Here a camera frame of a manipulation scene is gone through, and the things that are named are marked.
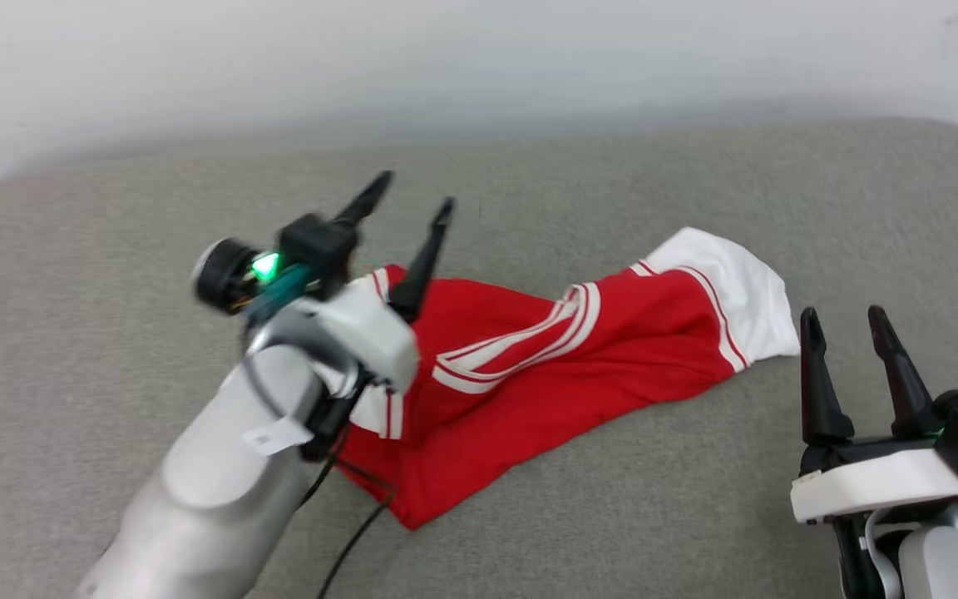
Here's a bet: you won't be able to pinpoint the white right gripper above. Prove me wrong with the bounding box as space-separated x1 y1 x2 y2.
790 304 958 525

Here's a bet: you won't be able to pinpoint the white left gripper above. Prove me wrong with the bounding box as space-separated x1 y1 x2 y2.
265 171 457 395

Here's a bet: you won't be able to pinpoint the red shorts with white stripes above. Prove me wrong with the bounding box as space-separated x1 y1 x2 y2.
331 226 802 531

